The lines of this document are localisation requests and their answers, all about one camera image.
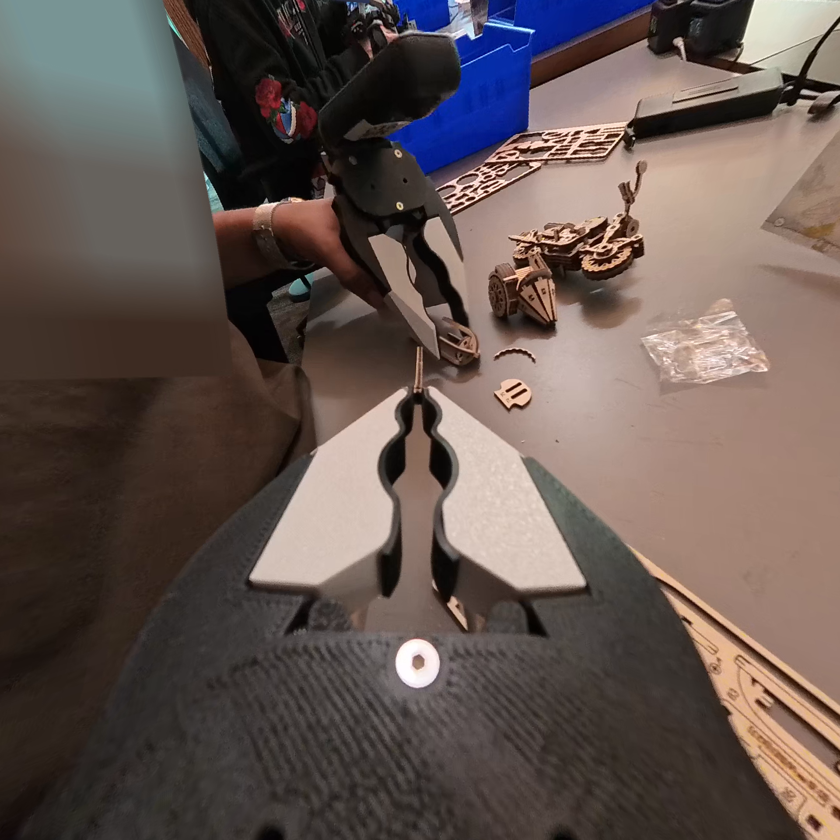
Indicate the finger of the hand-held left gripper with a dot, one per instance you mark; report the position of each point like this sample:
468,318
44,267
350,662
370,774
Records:
394,269
449,269

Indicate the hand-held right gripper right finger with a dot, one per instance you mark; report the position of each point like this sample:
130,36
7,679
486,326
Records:
512,525

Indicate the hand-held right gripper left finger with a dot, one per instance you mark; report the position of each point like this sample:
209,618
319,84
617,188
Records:
321,525

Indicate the wooden dome frame assembly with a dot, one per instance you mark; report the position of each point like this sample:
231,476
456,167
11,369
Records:
459,344

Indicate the pale wooden parts sheet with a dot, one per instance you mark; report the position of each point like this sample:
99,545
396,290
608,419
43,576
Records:
741,695

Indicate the grey desk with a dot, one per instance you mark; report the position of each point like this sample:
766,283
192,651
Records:
656,459

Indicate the person's left hand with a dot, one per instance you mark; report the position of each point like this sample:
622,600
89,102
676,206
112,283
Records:
325,236

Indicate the round-holed wooden parts sheet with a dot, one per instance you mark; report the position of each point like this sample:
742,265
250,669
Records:
459,197

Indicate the wooden sidecar model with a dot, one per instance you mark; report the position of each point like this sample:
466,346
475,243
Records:
531,298

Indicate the toothed wooden arc piece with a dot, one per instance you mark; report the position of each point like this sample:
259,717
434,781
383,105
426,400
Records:
515,354

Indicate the blue plastic bin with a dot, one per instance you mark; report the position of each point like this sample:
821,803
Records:
472,111

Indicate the round slotted wooden piece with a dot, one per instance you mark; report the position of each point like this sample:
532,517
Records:
502,397

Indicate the wooden motorcycle model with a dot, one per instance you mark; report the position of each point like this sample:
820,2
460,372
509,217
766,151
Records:
577,246

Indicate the long wooden parts sheet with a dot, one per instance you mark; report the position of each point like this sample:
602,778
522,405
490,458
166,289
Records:
590,141

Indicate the clear plastic bag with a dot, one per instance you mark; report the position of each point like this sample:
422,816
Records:
709,341

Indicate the flat black power adapter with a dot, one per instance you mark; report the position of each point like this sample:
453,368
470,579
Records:
709,102

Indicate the black charger box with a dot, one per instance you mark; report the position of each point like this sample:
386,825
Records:
702,26

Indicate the illustrated instruction booklet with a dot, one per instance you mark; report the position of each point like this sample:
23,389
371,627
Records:
814,197

